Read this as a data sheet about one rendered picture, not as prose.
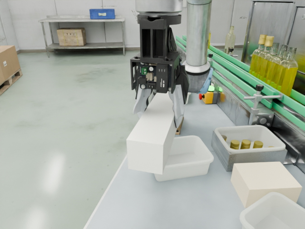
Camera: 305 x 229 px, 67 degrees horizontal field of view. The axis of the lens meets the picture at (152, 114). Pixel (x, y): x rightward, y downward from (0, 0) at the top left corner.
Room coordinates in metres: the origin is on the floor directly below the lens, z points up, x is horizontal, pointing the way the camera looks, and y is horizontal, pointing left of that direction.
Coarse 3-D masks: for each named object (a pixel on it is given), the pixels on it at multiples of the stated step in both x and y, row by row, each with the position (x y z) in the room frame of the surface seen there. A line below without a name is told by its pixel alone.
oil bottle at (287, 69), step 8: (280, 64) 0.98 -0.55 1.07; (288, 64) 0.94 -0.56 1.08; (296, 64) 0.95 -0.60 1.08; (280, 72) 0.97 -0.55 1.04; (288, 72) 0.94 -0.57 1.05; (296, 72) 0.95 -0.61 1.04; (280, 80) 0.95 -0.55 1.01; (288, 80) 0.94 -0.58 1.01; (280, 88) 0.94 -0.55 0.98; (288, 88) 0.94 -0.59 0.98; (288, 96) 0.94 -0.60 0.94
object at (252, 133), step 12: (216, 132) 0.80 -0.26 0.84; (228, 132) 0.83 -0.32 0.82; (240, 132) 0.84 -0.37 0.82; (252, 132) 0.84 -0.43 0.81; (264, 132) 0.82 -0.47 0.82; (228, 144) 0.81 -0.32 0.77; (240, 144) 0.81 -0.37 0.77; (252, 144) 0.81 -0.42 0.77; (264, 144) 0.80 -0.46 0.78; (276, 144) 0.74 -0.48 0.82
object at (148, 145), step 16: (160, 96) 0.50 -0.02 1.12; (144, 112) 0.42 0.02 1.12; (160, 112) 0.42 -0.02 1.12; (144, 128) 0.35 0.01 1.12; (160, 128) 0.35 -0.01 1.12; (176, 128) 0.44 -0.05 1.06; (128, 144) 0.32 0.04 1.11; (144, 144) 0.31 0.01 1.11; (160, 144) 0.30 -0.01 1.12; (128, 160) 0.32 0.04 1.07; (144, 160) 0.31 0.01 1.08; (160, 160) 0.30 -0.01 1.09
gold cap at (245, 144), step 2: (242, 140) 0.78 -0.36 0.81; (244, 140) 0.78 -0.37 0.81; (246, 140) 0.78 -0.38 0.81; (248, 140) 0.78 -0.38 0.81; (242, 142) 0.77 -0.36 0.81; (244, 142) 0.77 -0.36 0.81; (246, 142) 0.77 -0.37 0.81; (248, 142) 0.77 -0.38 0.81; (250, 142) 0.77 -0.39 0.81; (242, 144) 0.77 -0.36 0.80; (244, 144) 0.76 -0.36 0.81; (246, 144) 0.76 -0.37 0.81; (248, 144) 0.76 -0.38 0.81; (250, 144) 0.76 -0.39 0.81; (242, 146) 0.76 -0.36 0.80; (244, 146) 0.76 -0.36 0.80; (246, 146) 0.76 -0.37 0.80; (248, 146) 0.76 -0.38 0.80; (240, 148) 0.78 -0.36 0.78; (242, 148) 0.76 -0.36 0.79; (244, 148) 0.76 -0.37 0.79; (246, 148) 0.76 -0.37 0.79; (248, 148) 0.76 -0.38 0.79
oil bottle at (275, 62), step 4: (272, 60) 1.04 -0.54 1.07; (276, 60) 1.02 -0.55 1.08; (280, 60) 1.00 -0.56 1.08; (272, 64) 1.04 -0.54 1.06; (276, 64) 1.01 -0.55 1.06; (272, 68) 1.03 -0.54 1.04; (276, 68) 1.00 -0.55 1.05; (272, 72) 1.02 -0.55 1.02; (276, 72) 1.00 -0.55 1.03; (268, 76) 1.04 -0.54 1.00; (272, 76) 1.02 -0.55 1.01; (268, 80) 1.04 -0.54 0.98; (272, 80) 1.01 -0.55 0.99; (268, 84) 1.03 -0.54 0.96; (272, 84) 1.00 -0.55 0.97
